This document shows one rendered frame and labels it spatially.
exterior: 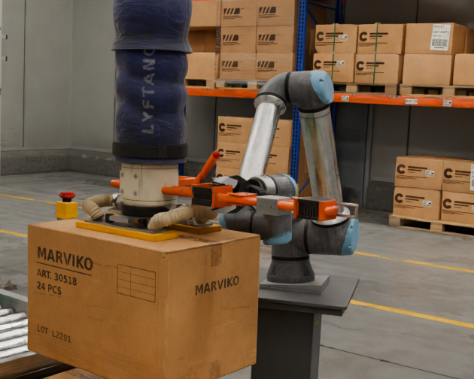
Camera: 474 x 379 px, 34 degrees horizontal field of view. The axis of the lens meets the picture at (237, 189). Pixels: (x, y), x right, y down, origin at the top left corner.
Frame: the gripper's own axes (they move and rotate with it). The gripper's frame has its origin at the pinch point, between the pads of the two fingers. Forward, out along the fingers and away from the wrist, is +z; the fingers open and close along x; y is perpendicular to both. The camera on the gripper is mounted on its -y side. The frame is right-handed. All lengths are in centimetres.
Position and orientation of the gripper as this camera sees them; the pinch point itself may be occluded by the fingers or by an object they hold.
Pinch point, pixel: (217, 195)
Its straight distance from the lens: 218.6
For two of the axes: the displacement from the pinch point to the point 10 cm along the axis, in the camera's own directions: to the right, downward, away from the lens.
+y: -7.8, -1.1, 6.2
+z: -6.3, 0.6, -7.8
